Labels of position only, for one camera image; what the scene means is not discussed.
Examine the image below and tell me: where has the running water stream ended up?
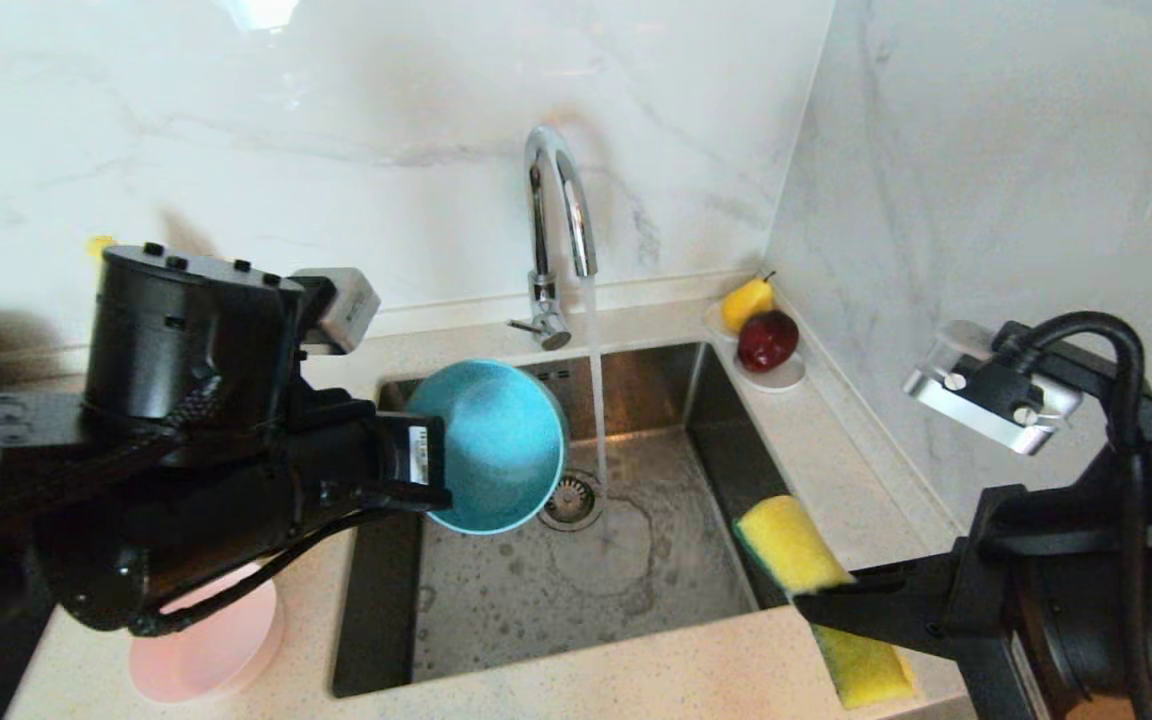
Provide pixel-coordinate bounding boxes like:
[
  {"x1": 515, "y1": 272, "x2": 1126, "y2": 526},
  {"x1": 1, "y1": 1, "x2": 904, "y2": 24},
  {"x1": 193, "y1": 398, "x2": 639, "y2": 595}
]
[{"x1": 581, "y1": 275, "x2": 611, "y2": 541}]

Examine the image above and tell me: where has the dark red apple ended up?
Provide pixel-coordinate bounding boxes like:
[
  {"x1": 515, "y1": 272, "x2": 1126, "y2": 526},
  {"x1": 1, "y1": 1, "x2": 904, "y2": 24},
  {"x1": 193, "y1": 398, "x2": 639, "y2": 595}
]
[{"x1": 736, "y1": 309, "x2": 800, "y2": 373}]

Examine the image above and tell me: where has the yellow pear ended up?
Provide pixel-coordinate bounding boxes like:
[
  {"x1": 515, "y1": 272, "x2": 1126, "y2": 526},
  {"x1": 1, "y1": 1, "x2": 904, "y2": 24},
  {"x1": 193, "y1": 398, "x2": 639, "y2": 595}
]
[{"x1": 719, "y1": 270, "x2": 775, "y2": 333}]

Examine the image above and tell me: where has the pink plastic bowl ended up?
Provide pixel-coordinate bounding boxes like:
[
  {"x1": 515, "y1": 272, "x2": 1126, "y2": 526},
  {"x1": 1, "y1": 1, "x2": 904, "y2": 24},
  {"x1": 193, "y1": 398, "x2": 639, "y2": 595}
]
[{"x1": 129, "y1": 560, "x2": 285, "y2": 703}]

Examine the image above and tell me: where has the round metal drain strainer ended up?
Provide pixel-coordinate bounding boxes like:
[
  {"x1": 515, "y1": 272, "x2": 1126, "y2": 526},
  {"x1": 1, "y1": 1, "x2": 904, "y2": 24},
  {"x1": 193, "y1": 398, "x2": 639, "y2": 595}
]
[{"x1": 538, "y1": 472, "x2": 605, "y2": 532}]

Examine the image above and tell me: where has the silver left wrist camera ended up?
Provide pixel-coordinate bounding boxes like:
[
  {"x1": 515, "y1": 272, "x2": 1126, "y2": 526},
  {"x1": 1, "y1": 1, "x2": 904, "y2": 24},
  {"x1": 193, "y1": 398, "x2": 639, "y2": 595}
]
[{"x1": 291, "y1": 267, "x2": 382, "y2": 356}]

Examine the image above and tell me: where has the stainless steel sink basin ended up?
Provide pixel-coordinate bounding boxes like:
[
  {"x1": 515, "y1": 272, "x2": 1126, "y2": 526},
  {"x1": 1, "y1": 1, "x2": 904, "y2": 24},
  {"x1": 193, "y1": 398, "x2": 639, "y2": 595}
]
[{"x1": 332, "y1": 341, "x2": 837, "y2": 698}]

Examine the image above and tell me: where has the blue plastic bowl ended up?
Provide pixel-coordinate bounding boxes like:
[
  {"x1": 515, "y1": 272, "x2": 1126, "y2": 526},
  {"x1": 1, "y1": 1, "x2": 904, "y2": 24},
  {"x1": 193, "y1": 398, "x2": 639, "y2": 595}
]
[{"x1": 406, "y1": 360, "x2": 569, "y2": 536}]

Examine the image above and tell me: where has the chrome gooseneck faucet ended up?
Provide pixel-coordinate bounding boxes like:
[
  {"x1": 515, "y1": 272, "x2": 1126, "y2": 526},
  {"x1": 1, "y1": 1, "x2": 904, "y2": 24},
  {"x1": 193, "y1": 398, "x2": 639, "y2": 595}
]
[{"x1": 509, "y1": 125, "x2": 600, "y2": 351}]

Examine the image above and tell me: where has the black smooth arm cable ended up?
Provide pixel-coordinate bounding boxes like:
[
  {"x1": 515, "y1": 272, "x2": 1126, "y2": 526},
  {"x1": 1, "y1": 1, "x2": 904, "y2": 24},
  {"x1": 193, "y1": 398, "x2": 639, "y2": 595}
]
[
  {"x1": 129, "y1": 508, "x2": 387, "y2": 638},
  {"x1": 1001, "y1": 312, "x2": 1152, "y2": 720}
]

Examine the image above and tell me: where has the black braided cable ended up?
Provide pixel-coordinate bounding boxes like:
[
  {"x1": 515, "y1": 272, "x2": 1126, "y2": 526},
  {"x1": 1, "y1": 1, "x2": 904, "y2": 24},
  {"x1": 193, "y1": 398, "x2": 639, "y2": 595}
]
[{"x1": 66, "y1": 372, "x2": 229, "y2": 476}]

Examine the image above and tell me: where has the yellow green sponge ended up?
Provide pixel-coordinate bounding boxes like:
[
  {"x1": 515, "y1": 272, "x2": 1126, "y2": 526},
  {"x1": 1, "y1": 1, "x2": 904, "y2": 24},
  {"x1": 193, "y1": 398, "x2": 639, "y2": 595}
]
[{"x1": 733, "y1": 495, "x2": 917, "y2": 709}]

